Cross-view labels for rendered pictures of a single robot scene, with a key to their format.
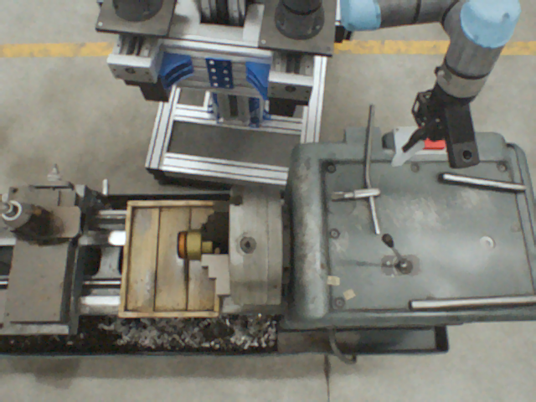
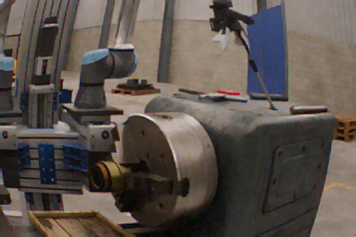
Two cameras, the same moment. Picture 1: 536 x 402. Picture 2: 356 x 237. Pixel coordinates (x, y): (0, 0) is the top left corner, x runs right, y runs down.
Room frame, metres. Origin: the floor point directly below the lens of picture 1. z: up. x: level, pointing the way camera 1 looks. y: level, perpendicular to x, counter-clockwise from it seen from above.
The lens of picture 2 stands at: (-0.83, 0.76, 1.42)
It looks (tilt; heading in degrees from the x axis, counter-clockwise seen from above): 8 degrees down; 323
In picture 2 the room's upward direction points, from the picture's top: 4 degrees clockwise
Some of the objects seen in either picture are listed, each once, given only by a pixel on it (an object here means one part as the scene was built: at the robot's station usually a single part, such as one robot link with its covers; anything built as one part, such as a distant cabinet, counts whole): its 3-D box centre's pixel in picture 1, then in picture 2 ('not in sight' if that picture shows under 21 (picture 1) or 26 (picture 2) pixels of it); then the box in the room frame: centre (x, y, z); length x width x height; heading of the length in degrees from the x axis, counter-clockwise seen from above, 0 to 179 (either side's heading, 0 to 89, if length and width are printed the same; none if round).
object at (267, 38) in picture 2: not in sight; (263, 68); (4.83, -5.16, 1.18); 4.12 x 0.80 x 2.35; 144
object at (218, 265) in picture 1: (223, 278); (153, 183); (0.14, 0.10, 1.09); 0.12 x 0.11 x 0.05; 2
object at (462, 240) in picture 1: (396, 237); (253, 163); (0.26, -0.37, 1.06); 0.59 x 0.48 x 0.39; 92
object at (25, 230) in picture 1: (28, 219); not in sight; (0.28, 0.65, 1.07); 0.07 x 0.07 x 0.10; 2
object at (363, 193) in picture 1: (355, 194); (213, 97); (0.32, -0.22, 1.27); 0.12 x 0.02 x 0.02; 97
